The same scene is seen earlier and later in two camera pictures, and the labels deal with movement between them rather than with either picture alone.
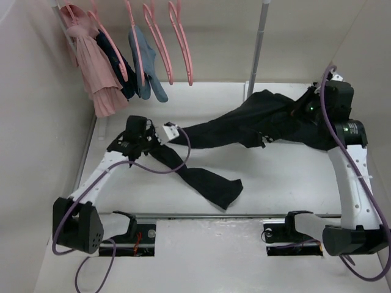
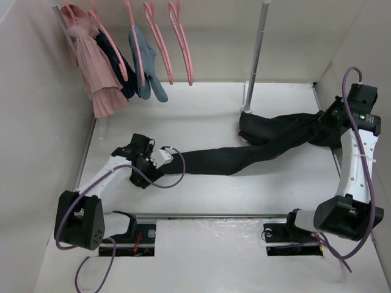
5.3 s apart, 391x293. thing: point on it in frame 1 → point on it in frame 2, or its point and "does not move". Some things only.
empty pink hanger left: x=150 y=17 does not move
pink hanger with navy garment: x=94 y=14 does not move
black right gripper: x=311 y=94 → x=324 y=119
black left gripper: x=151 y=130 → x=152 y=168
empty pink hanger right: x=176 y=18 does not move
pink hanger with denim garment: x=136 y=42 does not move
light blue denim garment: x=148 y=55 does not move
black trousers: x=266 y=117 → x=274 y=137
